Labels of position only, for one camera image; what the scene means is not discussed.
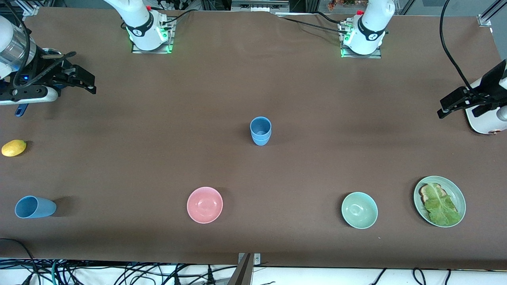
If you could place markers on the silver table bracket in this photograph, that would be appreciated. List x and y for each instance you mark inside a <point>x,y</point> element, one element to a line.
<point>257,259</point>

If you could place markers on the mint green bowl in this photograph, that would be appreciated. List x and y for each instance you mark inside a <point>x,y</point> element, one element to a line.
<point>359,210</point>

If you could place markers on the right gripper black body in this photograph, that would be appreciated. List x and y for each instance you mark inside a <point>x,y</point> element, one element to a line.
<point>40,69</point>

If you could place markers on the pink bowl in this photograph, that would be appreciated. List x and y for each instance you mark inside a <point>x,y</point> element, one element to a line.
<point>204,205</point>

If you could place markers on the yellow lemon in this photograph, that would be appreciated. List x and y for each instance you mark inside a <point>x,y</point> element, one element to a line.
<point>13,148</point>

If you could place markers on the grey power strip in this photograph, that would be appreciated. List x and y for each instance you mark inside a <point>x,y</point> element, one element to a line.
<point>259,6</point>

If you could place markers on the grey camera pole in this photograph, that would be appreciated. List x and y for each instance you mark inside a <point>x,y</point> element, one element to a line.
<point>242,275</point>

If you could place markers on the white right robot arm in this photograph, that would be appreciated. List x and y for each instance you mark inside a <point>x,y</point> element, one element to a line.
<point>142,27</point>

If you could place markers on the green lettuce leaf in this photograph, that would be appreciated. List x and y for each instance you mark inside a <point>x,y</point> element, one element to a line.
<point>441,208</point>

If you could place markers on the dark blue saucepan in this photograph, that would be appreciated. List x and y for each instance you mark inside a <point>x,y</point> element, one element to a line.
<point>20,111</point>

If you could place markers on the blue cup with paper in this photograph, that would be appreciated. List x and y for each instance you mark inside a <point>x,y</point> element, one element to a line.
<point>260,142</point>

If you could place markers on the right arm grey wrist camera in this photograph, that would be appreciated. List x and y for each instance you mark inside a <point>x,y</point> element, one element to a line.
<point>31,95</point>

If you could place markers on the white toaster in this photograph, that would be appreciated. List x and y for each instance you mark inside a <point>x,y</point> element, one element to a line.
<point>483,124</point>

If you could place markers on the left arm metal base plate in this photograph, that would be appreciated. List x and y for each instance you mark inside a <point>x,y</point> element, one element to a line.
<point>376,55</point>

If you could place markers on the green plate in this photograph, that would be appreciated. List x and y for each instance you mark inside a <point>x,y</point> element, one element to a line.
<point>456,194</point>

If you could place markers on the orange dried plant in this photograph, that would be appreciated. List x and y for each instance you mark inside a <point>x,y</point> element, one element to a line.
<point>336,4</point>

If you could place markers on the aluminium frame corner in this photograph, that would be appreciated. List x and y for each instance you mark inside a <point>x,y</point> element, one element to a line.
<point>31,8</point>
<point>485,19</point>

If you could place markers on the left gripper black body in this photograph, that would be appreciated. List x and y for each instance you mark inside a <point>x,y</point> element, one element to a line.
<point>494,81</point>

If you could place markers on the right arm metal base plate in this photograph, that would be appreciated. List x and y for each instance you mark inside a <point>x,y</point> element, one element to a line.
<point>136,49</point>

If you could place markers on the toast slice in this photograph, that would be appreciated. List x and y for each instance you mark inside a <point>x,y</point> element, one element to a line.
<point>424,193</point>

